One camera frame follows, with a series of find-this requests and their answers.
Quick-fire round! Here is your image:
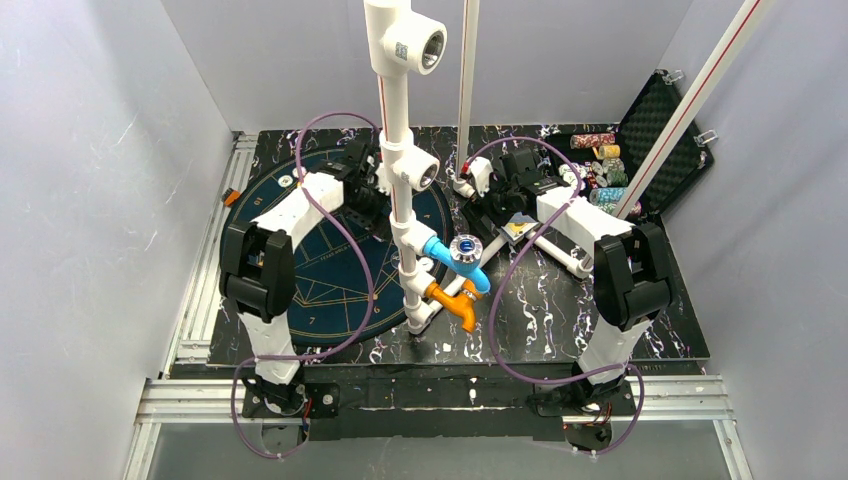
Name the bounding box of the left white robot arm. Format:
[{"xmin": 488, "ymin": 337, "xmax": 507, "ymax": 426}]
[{"xmin": 219, "ymin": 140, "xmax": 389, "ymax": 385}]

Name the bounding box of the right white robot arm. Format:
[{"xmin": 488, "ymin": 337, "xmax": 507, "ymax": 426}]
[{"xmin": 457, "ymin": 146, "xmax": 677, "ymax": 388}]

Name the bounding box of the loose white chips pile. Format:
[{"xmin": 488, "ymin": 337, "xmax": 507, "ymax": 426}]
[{"xmin": 558, "ymin": 164, "xmax": 608, "ymax": 189}]

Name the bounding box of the red chip row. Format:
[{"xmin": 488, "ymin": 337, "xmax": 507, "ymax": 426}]
[{"xmin": 569, "ymin": 132, "xmax": 616, "ymax": 149}]

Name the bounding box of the light blue chip row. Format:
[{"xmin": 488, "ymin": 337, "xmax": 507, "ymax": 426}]
[{"xmin": 589, "ymin": 187, "xmax": 627, "ymax": 205}]

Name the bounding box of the round blue poker mat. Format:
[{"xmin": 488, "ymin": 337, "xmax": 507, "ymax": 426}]
[{"xmin": 219, "ymin": 146, "xmax": 454, "ymax": 348}]

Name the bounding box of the blue pipe valve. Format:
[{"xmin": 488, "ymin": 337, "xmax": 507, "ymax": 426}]
[{"xmin": 422, "ymin": 234, "xmax": 491, "ymax": 294}]

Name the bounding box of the yellow chip stack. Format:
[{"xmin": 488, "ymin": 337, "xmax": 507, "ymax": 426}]
[{"xmin": 596, "ymin": 144, "xmax": 621, "ymax": 159}]

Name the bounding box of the green chip stack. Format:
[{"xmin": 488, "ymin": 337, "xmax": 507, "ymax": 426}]
[{"xmin": 602, "ymin": 158, "xmax": 629, "ymax": 187}]

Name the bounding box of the green pink chip row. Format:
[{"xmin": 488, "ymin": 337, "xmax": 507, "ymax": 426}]
[{"xmin": 625, "ymin": 201, "xmax": 643, "ymax": 221}]

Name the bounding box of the orange pipe valve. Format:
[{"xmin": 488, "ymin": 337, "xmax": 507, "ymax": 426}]
[{"xmin": 425, "ymin": 280, "xmax": 483, "ymax": 334}]

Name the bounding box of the orange black clamp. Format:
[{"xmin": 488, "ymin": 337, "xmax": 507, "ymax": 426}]
[{"xmin": 221, "ymin": 188, "xmax": 241, "ymax": 208}]

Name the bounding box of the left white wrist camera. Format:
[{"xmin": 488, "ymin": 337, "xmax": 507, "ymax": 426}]
[{"xmin": 375, "ymin": 164, "xmax": 392, "ymax": 196}]

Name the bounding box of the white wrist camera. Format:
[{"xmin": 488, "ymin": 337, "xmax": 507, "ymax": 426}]
[
  {"xmin": 466, "ymin": 157, "xmax": 494, "ymax": 197},
  {"xmin": 375, "ymin": 164, "xmax": 392, "ymax": 196}
]

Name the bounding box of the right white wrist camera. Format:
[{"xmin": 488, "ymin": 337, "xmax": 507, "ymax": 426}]
[{"xmin": 466, "ymin": 157, "xmax": 494, "ymax": 197}]

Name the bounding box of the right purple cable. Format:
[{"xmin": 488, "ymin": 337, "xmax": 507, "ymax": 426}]
[{"xmin": 462, "ymin": 135, "xmax": 645, "ymax": 456}]

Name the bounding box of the purple cable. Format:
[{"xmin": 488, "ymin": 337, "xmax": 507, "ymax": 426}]
[
  {"xmin": 230, "ymin": 112, "xmax": 382, "ymax": 461},
  {"xmin": 462, "ymin": 135, "xmax": 645, "ymax": 456}
]

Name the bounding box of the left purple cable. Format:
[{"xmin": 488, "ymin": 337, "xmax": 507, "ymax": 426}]
[{"xmin": 230, "ymin": 112, "xmax": 382, "ymax": 461}]

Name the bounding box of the white PVC pipe frame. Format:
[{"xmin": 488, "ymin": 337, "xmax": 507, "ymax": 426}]
[{"xmin": 364, "ymin": 1, "xmax": 773, "ymax": 334}]

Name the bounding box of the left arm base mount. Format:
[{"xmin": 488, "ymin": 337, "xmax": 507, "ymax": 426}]
[{"xmin": 236, "ymin": 372, "xmax": 341, "ymax": 420}]

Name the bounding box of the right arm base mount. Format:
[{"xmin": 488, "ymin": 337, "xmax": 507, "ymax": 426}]
[{"xmin": 526, "ymin": 377, "xmax": 639, "ymax": 453}]

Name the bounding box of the aluminium frame rail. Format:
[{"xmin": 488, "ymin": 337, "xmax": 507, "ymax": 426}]
[{"xmin": 125, "ymin": 131, "xmax": 751, "ymax": 479}]

